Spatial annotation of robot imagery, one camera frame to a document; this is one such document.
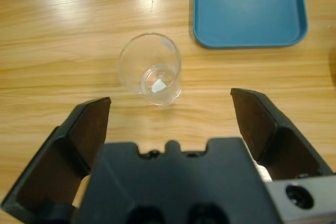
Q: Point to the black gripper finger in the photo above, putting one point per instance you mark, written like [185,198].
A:
[60,145]
[275,140]

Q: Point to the clear drinking glass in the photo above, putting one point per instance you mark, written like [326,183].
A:
[160,96]

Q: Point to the blue plastic tray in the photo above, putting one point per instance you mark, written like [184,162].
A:
[249,11]

